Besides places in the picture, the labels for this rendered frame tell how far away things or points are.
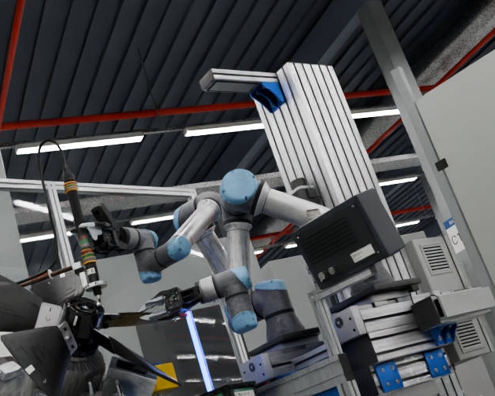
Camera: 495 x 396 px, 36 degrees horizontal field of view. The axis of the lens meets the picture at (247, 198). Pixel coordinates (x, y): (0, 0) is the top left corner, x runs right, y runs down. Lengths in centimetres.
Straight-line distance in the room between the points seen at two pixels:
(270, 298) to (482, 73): 148
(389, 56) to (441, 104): 597
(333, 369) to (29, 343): 84
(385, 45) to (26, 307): 784
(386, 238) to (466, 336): 89
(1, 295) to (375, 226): 110
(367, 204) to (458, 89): 165
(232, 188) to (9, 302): 75
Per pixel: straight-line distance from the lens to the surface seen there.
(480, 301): 262
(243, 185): 240
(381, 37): 980
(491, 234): 358
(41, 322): 237
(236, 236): 252
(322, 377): 228
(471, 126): 365
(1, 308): 237
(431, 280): 291
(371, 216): 212
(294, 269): 623
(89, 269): 247
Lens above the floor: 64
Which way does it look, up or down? 19 degrees up
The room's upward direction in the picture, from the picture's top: 18 degrees counter-clockwise
